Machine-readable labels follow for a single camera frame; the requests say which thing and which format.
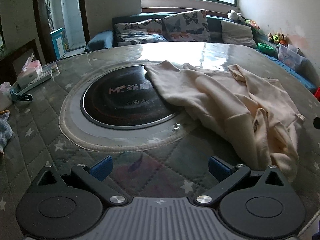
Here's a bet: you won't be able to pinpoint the cream sweatshirt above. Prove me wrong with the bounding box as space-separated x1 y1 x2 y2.
145 61 305 182

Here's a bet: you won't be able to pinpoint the red plastic stool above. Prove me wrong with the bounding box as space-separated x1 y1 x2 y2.
314 87 320 101

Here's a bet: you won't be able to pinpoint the clear plastic storage box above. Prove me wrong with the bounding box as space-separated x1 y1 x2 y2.
278 44 306 70

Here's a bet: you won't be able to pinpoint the black round induction cooktop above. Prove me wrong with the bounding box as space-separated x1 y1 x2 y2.
80 65 181 130

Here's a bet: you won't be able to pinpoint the colourful plush toys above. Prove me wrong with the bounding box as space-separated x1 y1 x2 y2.
268 33 287 46

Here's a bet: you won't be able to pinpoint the green plastic bowl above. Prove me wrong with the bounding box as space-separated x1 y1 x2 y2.
258 43 274 54

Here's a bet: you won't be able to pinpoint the blue grey knitted cloth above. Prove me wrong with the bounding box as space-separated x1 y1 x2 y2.
0 110 13 155

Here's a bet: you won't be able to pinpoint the long flat white box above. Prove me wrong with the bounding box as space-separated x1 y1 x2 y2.
18 70 53 95

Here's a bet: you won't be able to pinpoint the white plastic bag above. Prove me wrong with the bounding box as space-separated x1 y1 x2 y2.
0 82 12 111

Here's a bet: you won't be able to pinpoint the grey plain cushion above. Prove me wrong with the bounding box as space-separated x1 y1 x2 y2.
220 20 258 49

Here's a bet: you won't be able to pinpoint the white tissue box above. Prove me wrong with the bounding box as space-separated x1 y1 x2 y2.
17 54 42 88

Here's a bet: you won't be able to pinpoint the panda plush toy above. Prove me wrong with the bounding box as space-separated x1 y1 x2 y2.
227 10 246 23

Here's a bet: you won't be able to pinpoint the blue sectional sofa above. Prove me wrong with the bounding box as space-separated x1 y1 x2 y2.
85 10 318 93

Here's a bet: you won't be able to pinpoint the blue white small cabinet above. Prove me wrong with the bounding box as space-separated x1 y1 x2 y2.
50 28 66 60

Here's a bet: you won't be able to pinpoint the butterfly pillow upright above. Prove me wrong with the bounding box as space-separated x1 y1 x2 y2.
163 9 210 42

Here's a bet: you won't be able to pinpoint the butterfly pillow lying flat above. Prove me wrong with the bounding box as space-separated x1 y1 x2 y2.
114 18 167 47

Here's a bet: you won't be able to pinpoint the black wrist strap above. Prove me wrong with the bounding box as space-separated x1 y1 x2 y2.
11 93 34 103

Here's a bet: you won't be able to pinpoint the dark wooden door frame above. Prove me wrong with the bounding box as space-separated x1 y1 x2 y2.
33 0 90 63

